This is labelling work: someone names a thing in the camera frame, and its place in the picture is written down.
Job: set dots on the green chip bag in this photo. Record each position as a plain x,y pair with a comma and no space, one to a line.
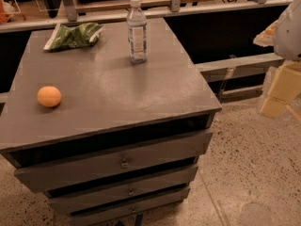
83,35

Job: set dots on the top grey drawer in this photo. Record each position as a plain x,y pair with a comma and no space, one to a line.
92,166

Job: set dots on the wooden shelf with metal posts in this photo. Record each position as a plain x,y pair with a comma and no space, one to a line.
31,18

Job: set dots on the bottom grey drawer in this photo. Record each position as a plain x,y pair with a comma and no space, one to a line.
127,207

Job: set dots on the middle grey drawer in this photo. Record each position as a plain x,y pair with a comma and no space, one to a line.
124,190

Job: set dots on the orange fruit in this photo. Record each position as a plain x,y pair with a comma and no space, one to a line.
49,96

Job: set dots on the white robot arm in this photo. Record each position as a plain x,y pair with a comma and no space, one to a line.
287,37

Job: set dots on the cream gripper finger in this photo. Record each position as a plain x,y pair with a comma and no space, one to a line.
280,87
266,37

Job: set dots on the grey drawer cabinet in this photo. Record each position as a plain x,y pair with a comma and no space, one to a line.
107,102

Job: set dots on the clear plastic water bottle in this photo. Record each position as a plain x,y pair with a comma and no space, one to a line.
137,32

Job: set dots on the grey drawer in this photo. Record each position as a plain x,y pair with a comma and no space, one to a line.
127,207
124,190
92,166

